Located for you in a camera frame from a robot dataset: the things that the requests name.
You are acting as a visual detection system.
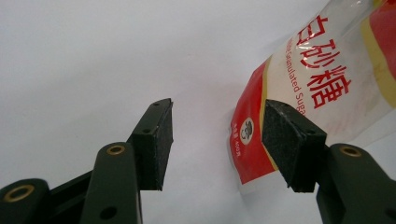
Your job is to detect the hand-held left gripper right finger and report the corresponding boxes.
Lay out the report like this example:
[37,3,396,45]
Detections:
[261,99,396,224]

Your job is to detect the white table cover sheet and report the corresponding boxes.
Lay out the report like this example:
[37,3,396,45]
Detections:
[0,0,396,224]

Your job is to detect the red and white sugar pouch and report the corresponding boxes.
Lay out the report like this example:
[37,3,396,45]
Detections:
[229,0,396,194]

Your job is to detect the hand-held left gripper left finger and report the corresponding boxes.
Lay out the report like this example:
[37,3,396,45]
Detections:
[78,97,175,224]

